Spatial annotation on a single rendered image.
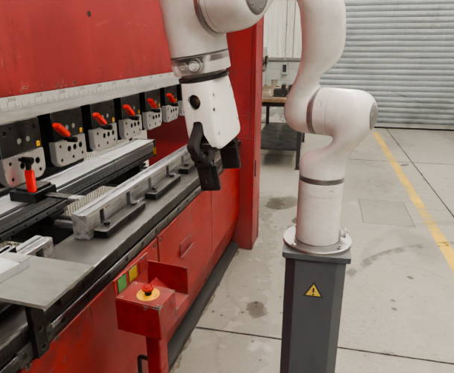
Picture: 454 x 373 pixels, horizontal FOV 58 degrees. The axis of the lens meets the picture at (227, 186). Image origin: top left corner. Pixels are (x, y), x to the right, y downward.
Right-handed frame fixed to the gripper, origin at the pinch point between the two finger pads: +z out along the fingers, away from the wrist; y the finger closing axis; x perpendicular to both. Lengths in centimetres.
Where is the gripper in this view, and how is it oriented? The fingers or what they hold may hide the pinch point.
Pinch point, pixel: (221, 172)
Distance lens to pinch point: 66.1
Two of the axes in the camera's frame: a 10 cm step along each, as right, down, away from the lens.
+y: 3.5, -4.0, 8.5
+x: -9.2, 0.2, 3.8
